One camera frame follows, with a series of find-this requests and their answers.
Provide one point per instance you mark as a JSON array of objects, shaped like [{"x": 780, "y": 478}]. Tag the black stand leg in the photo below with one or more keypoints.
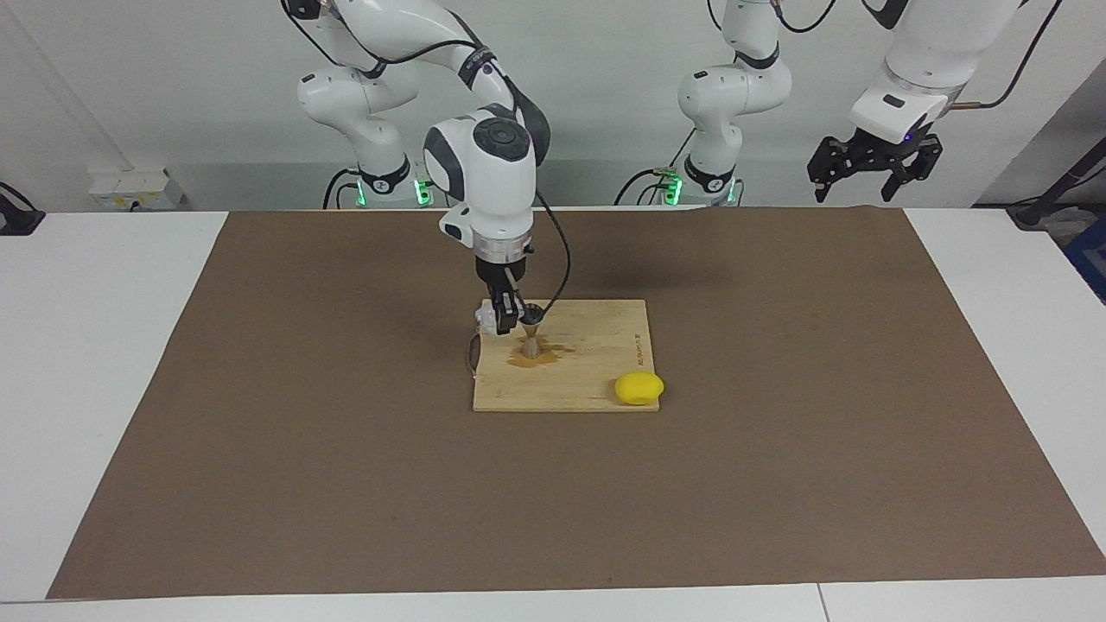
[{"x": 1041, "y": 207}]

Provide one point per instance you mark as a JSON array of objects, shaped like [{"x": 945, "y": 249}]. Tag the steel double jigger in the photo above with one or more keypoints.
[{"x": 530, "y": 348}]

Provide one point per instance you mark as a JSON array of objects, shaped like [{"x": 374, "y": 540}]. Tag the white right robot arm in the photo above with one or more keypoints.
[{"x": 484, "y": 173}]

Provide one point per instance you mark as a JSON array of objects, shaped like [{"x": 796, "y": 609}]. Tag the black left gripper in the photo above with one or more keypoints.
[{"x": 886, "y": 154}]

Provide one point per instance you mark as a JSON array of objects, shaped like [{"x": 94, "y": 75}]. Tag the large brown table mat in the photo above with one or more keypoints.
[{"x": 553, "y": 484}]

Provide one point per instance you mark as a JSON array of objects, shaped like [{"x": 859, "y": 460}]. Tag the wooden cutting board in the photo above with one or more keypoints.
[{"x": 587, "y": 389}]

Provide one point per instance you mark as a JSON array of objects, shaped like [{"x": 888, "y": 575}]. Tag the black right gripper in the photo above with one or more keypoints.
[{"x": 501, "y": 276}]

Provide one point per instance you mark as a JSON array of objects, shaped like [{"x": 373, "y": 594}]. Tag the black clamp bracket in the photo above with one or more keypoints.
[{"x": 17, "y": 220}]

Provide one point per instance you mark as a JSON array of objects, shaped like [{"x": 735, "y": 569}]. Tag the yellow lemon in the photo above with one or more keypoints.
[{"x": 639, "y": 388}]

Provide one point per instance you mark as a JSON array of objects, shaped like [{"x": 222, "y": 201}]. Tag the white power strip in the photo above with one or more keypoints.
[{"x": 130, "y": 186}]

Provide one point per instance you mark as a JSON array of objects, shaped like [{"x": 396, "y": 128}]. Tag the small clear plastic cup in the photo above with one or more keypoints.
[{"x": 485, "y": 320}]

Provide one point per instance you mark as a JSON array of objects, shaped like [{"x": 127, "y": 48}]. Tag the blue floor object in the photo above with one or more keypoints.
[{"x": 1093, "y": 259}]

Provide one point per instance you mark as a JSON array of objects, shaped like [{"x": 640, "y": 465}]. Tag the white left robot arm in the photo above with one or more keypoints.
[{"x": 734, "y": 86}]

